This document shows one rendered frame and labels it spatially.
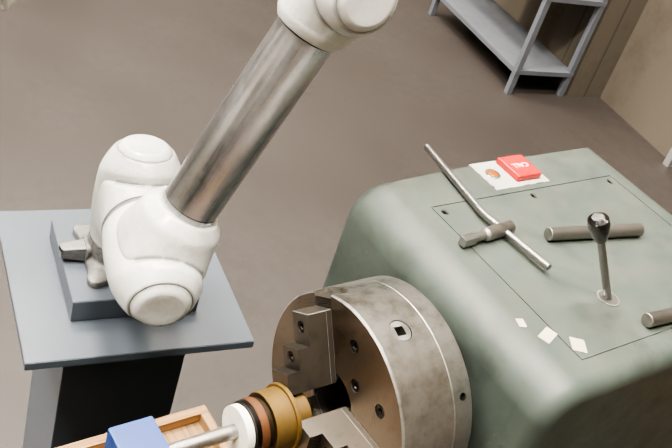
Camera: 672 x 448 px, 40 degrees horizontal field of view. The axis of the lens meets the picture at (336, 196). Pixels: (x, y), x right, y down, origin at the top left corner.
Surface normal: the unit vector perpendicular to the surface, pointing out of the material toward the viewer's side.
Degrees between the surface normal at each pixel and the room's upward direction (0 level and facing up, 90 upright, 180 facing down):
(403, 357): 23
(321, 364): 56
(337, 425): 4
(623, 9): 90
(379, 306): 6
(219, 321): 0
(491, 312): 29
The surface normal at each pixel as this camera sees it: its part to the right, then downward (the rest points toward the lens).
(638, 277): 0.27, -0.79
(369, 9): 0.35, 0.52
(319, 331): 0.59, 0.04
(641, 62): -0.88, 0.02
